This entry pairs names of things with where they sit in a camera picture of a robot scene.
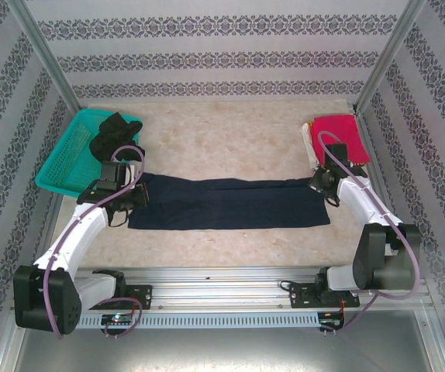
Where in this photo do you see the navy blue t-shirt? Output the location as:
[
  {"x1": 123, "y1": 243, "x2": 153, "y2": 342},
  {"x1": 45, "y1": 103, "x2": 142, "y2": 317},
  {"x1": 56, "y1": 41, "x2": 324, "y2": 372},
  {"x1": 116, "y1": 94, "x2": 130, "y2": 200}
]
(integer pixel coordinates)
[{"x1": 127, "y1": 173, "x2": 331, "y2": 233}]

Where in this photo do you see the white folded t-shirt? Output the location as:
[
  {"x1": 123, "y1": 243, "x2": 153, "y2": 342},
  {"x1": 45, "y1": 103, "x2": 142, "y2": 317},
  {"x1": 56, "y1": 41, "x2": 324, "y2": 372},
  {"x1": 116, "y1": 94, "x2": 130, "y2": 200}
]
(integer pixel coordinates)
[{"x1": 301, "y1": 122, "x2": 320, "y2": 171}]

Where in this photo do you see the red folded t-shirt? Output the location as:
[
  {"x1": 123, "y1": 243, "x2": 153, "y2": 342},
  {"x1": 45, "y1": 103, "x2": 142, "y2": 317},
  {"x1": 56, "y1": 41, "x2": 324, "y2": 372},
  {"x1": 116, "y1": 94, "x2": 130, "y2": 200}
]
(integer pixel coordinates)
[{"x1": 309, "y1": 114, "x2": 371, "y2": 164}]

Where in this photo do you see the teal plastic basket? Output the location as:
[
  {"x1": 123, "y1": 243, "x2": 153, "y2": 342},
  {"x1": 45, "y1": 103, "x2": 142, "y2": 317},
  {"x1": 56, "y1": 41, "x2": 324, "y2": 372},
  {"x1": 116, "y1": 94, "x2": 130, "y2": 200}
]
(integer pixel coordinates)
[{"x1": 35, "y1": 108, "x2": 144, "y2": 197}]

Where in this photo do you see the black t-shirt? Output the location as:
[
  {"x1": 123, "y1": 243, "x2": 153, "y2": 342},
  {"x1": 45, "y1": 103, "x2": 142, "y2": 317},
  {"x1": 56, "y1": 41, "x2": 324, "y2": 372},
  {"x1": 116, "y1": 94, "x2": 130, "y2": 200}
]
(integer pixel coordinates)
[{"x1": 89, "y1": 112, "x2": 146, "y2": 164}]

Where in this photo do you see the small circuit board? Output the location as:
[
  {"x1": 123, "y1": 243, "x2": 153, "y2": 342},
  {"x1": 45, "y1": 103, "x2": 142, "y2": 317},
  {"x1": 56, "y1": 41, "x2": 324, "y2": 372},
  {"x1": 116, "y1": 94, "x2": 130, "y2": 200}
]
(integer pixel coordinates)
[
  {"x1": 101, "y1": 314, "x2": 135, "y2": 326},
  {"x1": 318, "y1": 318, "x2": 344, "y2": 331}
]

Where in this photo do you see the grey metal base panel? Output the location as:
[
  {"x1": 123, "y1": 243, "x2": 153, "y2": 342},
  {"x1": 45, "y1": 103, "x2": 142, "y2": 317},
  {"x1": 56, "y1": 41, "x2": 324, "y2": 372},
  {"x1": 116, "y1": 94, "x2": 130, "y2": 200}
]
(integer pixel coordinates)
[{"x1": 11, "y1": 327, "x2": 445, "y2": 372}]

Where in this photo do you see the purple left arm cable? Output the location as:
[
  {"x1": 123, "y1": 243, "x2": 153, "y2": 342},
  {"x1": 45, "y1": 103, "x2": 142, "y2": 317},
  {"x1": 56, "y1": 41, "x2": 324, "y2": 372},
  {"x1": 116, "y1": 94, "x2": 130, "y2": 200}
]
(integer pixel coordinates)
[{"x1": 43, "y1": 146, "x2": 146, "y2": 341}]

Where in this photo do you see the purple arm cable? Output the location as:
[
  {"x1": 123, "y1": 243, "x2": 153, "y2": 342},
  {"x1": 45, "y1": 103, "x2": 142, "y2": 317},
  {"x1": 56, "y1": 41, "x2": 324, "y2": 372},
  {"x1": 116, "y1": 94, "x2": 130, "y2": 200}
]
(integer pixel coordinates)
[
  {"x1": 43, "y1": 146, "x2": 146, "y2": 341},
  {"x1": 317, "y1": 130, "x2": 421, "y2": 338}
]

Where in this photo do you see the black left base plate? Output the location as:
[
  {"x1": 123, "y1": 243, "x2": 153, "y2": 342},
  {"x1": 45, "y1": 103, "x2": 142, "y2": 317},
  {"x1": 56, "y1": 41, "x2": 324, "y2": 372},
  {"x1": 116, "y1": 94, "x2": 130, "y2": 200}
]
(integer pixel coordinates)
[{"x1": 82, "y1": 284, "x2": 154, "y2": 311}]

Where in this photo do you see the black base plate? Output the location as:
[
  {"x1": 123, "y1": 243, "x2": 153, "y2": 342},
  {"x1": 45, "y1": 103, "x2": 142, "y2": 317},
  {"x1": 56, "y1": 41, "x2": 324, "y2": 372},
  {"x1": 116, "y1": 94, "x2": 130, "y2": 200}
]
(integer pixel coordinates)
[
  {"x1": 82, "y1": 284, "x2": 154, "y2": 311},
  {"x1": 288, "y1": 282, "x2": 361, "y2": 310}
]

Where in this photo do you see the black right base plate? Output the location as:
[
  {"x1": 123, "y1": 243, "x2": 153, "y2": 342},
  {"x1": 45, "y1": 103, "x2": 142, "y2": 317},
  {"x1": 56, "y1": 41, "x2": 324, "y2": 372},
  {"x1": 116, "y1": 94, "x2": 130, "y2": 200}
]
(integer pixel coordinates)
[{"x1": 288, "y1": 282, "x2": 361, "y2": 310}]

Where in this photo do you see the aluminium mounting rail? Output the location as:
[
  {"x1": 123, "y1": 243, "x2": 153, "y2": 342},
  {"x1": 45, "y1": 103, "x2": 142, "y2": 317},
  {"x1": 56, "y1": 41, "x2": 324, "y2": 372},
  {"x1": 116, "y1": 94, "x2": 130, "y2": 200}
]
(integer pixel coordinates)
[{"x1": 11, "y1": 265, "x2": 431, "y2": 311}]

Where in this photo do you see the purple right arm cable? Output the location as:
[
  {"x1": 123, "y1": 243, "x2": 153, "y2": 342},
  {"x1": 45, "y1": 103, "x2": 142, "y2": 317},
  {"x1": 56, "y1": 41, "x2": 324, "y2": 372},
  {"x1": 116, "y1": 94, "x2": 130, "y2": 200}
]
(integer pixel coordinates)
[{"x1": 317, "y1": 130, "x2": 421, "y2": 338}]

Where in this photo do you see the slotted grey cable duct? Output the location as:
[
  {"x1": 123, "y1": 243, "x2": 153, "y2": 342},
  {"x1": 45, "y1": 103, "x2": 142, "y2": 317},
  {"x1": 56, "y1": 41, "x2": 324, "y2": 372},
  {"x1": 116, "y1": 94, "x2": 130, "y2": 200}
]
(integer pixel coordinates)
[{"x1": 78, "y1": 312, "x2": 320, "y2": 330}]

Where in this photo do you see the aluminium frame post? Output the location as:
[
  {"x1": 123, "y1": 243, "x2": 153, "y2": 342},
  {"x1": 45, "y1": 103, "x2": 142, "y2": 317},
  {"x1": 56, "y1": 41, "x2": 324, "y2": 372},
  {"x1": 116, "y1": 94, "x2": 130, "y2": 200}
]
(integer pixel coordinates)
[
  {"x1": 352, "y1": 0, "x2": 428, "y2": 113},
  {"x1": 7, "y1": 0, "x2": 83, "y2": 113}
]

